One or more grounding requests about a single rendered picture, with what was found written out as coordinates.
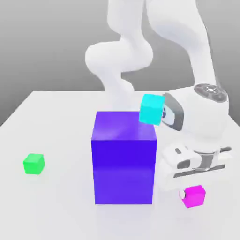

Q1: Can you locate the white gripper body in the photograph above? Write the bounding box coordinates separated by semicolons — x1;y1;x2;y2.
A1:
161;164;227;192

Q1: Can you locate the small magenta cube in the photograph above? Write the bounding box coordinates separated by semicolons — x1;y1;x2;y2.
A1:
180;185;206;209

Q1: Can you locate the small cyan cube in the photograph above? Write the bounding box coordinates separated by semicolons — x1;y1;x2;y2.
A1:
138;93;166;126

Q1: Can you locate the small green cube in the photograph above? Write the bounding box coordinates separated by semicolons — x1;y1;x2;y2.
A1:
22;153;46;175

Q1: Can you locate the large purple box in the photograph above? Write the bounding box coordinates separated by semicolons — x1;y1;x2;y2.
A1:
90;111;158;205

